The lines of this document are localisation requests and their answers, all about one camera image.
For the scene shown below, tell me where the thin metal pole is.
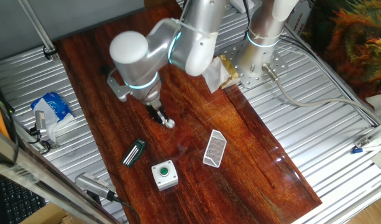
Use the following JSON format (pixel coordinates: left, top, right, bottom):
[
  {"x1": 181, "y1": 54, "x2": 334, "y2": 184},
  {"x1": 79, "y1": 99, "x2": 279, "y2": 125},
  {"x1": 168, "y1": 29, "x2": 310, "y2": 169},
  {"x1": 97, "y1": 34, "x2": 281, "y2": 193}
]
[{"x1": 17, "y1": 0, "x2": 60, "y2": 62}]

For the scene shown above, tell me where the blue capped pen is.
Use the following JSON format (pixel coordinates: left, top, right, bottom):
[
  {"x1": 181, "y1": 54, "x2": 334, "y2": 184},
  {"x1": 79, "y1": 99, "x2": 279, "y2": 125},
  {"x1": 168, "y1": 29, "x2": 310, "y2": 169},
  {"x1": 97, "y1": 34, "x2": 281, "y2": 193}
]
[{"x1": 351, "y1": 144, "x2": 381, "y2": 155}]

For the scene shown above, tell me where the ribbed silver camera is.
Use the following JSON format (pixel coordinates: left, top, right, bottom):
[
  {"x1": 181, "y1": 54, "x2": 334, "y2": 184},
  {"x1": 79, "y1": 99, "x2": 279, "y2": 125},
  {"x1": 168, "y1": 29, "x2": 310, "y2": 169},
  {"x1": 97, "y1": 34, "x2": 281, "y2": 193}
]
[{"x1": 74, "y1": 172, "x2": 117, "y2": 202}]

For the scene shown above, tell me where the green folding hex key set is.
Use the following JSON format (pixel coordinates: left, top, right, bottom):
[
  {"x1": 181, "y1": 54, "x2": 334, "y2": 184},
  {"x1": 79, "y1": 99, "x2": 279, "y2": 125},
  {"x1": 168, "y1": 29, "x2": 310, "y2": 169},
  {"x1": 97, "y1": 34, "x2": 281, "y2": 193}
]
[{"x1": 121, "y1": 138, "x2": 147, "y2": 168}]

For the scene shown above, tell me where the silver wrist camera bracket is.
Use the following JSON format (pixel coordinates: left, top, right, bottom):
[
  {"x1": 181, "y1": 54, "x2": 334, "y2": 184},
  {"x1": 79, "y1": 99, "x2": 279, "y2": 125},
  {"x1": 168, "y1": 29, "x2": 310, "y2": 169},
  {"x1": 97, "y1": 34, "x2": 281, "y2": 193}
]
[{"x1": 106, "y1": 68, "x2": 132, "y2": 103}]

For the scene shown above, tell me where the colourful orange green poster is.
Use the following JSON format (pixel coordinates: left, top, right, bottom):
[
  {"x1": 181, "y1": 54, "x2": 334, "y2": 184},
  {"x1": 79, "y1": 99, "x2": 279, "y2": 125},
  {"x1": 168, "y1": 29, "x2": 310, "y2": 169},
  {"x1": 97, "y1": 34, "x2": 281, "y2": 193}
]
[{"x1": 301, "y1": 0, "x2": 381, "y2": 103}]

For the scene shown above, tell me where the brown cardboard box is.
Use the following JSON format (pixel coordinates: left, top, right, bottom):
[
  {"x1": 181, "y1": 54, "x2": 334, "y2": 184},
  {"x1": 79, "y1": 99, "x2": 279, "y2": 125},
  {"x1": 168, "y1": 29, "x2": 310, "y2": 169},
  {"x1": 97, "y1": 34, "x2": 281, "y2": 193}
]
[{"x1": 19, "y1": 202, "x2": 75, "y2": 224}]

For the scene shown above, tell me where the black camera cable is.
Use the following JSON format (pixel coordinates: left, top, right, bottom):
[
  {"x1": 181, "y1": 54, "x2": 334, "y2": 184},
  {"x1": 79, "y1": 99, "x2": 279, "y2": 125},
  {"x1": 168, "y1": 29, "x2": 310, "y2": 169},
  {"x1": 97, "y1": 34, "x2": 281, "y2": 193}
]
[{"x1": 111, "y1": 194, "x2": 142, "y2": 224}]

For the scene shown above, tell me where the white box with green button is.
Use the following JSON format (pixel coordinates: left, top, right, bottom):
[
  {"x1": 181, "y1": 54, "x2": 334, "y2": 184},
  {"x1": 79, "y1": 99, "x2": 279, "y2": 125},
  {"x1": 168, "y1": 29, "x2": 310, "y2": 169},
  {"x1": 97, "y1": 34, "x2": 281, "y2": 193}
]
[{"x1": 151, "y1": 159, "x2": 179, "y2": 192}]

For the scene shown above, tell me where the glossy red-brown wooden board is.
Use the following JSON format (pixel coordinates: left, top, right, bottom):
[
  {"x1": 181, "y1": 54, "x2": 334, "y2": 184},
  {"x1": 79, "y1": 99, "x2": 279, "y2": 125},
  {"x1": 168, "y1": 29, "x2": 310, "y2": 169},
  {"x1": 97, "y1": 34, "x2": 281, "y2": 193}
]
[{"x1": 55, "y1": 0, "x2": 323, "y2": 224}]

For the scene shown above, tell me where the black keyboard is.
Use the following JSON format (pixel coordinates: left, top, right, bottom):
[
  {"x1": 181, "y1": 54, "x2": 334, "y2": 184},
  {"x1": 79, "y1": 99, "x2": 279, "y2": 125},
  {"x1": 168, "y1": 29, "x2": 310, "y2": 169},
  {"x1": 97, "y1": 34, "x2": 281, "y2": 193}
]
[{"x1": 0, "y1": 175, "x2": 47, "y2": 224}]

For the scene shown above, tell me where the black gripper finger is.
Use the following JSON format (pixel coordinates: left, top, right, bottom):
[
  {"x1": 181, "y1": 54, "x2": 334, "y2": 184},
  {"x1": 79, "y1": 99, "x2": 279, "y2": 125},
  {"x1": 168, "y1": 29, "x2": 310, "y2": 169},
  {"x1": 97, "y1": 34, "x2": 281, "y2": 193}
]
[
  {"x1": 152, "y1": 114, "x2": 168, "y2": 127},
  {"x1": 158, "y1": 111, "x2": 172, "y2": 124}
]

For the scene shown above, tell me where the crumpled white paper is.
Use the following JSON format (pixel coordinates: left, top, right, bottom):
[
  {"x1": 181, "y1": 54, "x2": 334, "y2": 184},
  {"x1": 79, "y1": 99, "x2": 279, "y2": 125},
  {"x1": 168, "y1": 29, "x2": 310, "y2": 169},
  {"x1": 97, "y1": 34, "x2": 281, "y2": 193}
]
[{"x1": 201, "y1": 55, "x2": 241, "y2": 94}]

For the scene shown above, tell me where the small silver camera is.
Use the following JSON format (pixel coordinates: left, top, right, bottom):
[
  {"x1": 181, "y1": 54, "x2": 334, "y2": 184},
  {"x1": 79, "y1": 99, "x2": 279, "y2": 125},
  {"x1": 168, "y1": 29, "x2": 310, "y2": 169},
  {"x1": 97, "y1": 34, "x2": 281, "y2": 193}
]
[{"x1": 34, "y1": 110, "x2": 48, "y2": 135}]

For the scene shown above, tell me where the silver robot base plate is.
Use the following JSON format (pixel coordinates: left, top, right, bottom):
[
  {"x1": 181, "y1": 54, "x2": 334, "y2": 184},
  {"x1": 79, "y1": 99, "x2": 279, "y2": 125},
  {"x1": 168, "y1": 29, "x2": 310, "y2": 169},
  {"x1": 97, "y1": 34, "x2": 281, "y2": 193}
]
[{"x1": 219, "y1": 40, "x2": 289, "y2": 90}]

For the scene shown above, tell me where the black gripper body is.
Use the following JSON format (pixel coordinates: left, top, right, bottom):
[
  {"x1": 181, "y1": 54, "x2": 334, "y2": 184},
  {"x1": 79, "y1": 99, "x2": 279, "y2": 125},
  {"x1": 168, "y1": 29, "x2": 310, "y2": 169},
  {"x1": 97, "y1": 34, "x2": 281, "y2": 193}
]
[{"x1": 145, "y1": 104, "x2": 165, "y2": 121}]

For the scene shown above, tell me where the white mesh toy goal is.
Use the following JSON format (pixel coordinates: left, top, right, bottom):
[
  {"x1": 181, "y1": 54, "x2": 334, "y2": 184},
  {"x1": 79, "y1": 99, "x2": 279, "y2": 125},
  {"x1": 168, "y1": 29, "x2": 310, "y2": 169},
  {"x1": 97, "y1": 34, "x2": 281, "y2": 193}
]
[{"x1": 202, "y1": 129, "x2": 227, "y2": 169}]

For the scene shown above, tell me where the grey base cable with connector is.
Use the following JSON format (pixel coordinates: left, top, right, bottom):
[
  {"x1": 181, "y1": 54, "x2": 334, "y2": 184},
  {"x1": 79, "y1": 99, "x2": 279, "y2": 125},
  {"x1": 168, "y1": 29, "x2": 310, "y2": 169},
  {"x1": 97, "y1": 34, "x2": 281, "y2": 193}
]
[{"x1": 261, "y1": 63, "x2": 381, "y2": 131}]

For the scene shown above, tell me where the blue tissue pack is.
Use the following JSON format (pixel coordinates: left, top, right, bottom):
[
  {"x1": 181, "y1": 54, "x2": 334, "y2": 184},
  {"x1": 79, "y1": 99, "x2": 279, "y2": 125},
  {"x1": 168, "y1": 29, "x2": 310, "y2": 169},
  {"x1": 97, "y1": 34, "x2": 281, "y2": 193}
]
[{"x1": 30, "y1": 91, "x2": 75, "y2": 142}]

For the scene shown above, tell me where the thick aluminium frame bar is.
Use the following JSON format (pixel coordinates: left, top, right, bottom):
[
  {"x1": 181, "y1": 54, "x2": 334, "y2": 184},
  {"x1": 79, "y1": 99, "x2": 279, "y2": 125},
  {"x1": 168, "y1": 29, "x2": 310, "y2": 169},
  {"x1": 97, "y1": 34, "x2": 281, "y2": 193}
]
[{"x1": 0, "y1": 124, "x2": 119, "y2": 224}]

